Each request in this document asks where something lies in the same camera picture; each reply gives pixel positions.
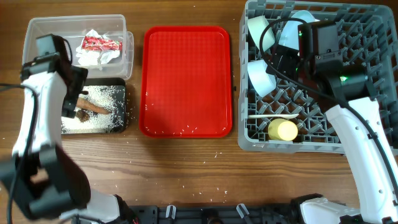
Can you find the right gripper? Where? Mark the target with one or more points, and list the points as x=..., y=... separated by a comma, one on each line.
x=288, y=56

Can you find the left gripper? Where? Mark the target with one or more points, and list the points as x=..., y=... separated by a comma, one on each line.
x=81, y=74

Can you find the large white plate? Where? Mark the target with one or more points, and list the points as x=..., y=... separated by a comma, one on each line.
x=289, y=36

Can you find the brown carrot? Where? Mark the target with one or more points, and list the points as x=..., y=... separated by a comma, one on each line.
x=87, y=105

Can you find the white bowl with rice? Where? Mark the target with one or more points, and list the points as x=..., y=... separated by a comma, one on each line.
x=263, y=82

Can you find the red snack wrapper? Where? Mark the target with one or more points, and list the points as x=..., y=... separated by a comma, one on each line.
x=100, y=44

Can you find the brown food scrap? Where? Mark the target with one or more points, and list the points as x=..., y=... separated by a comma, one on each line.
x=82, y=115

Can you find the mint green bowl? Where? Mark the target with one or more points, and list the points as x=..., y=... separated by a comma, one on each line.
x=256, y=26

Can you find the white plastic spoon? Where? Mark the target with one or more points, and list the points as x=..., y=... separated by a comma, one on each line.
x=273, y=116

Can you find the yellow plastic cup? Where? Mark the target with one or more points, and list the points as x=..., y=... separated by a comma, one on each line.
x=282, y=129

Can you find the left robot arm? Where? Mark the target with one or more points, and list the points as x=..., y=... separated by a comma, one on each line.
x=40, y=178

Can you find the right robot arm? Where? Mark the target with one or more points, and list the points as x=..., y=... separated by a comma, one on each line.
x=347, y=96

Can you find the grey dishwasher rack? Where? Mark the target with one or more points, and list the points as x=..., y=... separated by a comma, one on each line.
x=366, y=35

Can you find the spilled white rice pile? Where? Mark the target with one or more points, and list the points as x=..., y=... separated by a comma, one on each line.
x=105, y=121

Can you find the black plastic tray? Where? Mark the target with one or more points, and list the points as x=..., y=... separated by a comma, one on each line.
x=121, y=84

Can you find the clear plastic bin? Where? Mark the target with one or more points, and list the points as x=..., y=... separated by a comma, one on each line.
x=73, y=29

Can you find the red serving tray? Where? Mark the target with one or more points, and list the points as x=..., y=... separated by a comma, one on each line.
x=186, y=86

